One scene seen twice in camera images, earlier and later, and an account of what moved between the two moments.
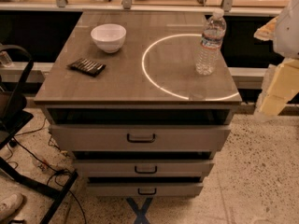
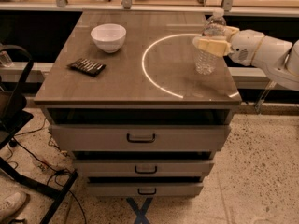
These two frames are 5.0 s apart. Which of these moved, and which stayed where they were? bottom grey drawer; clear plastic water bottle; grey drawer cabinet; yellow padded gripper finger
Moved: yellow padded gripper finger
Stayed: grey drawer cabinet; bottom grey drawer; clear plastic water bottle
